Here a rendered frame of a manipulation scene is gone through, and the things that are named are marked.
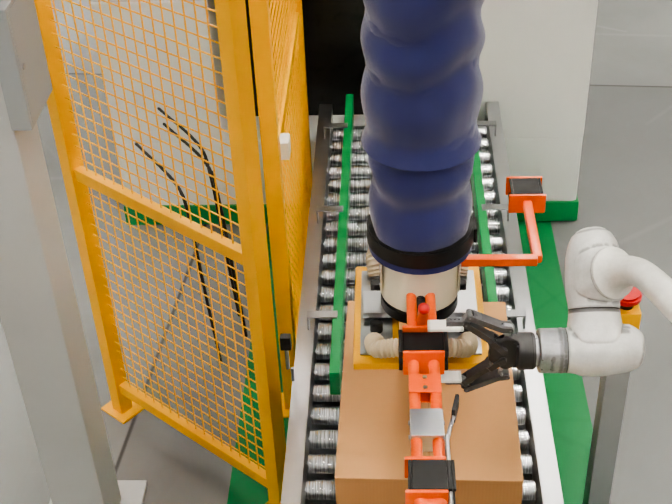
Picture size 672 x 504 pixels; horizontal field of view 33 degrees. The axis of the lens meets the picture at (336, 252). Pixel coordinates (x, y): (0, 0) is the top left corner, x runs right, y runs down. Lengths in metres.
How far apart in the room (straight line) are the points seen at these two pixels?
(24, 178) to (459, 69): 1.17
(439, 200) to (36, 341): 1.32
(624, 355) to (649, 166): 3.07
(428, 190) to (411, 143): 0.11
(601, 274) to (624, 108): 3.54
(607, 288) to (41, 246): 1.42
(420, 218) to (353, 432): 0.55
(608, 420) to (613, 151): 2.49
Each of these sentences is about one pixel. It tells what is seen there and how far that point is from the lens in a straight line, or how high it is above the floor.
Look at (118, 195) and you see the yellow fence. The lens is 3.28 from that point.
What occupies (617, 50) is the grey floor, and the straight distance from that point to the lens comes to 6.27.
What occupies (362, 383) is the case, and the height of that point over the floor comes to 0.95.
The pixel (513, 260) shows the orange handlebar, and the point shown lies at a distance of 2.49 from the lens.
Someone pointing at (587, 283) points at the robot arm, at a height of 1.40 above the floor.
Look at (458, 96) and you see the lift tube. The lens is 2.11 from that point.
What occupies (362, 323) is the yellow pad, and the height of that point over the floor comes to 1.16.
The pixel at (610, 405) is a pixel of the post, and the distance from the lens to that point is 3.01.
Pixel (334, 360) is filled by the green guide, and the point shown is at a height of 0.64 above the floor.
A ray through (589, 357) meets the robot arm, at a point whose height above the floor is 1.28.
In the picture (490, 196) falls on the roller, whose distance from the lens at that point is 4.00.
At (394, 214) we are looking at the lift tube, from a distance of 2.26.
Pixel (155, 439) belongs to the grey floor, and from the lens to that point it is 3.92.
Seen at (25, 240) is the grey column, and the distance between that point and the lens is 2.90.
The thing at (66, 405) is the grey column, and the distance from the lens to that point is 3.26.
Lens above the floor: 2.76
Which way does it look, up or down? 37 degrees down
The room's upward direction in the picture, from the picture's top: 3 degrees counter-clockwise
